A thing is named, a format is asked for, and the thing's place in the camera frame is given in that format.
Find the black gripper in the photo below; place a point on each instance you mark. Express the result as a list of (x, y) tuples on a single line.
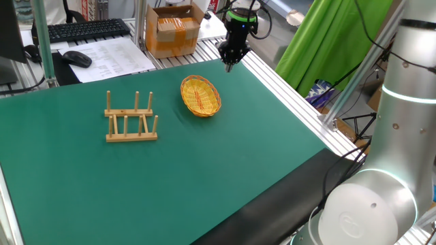
[(238, 34)]

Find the orange yellow woven basket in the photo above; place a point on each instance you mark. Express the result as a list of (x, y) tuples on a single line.
[(201, 97)]

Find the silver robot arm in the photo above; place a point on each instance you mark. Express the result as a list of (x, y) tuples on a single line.
[(402, 136)]

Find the wooden dish rack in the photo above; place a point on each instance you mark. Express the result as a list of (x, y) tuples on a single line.
[(131, 137)]

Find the taped cardboard box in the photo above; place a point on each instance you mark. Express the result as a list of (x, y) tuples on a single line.
[(170, 34)]

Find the bright green cloth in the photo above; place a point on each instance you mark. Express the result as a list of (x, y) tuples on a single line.
[(323, 51)]

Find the blue white patterned bag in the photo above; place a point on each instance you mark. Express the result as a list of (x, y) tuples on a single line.
[(320, 93)]

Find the printed white paper sheet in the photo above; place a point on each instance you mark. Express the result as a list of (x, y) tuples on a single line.
[(112, 58)]

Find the green table mat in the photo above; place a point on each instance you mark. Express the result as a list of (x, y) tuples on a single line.
[(170, 170)]

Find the open cardboard storage box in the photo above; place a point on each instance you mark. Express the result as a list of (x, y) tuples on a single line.
[(374, 100)]

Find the red white patterned board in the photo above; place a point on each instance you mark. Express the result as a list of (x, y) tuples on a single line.
[(89, 9)]

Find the black computer keyboard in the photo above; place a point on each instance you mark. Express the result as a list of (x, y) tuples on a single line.
[(81, 30)]

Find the black computer mouse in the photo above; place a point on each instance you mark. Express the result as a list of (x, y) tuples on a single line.
[(77, 59)]

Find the black office chair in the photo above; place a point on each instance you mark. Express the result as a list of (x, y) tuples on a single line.
[(69, 13)]

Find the black mouse pad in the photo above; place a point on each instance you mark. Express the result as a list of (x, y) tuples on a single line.
[(64, 75)]

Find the person in white shirt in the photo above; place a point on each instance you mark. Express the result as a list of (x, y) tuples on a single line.
[(54, 10)]

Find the black rounded desk object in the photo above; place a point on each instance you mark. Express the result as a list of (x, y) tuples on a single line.
[(33, 53)]

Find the black computer monitor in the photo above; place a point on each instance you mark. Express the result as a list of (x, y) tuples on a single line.
[(10, 30)]

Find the aluminium frame post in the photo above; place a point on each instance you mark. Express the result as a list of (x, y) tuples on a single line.
[(44, 44), (139, 24), (361, 71)]

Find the black camera tripod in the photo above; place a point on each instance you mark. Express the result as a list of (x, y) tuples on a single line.
[(364, 127)]

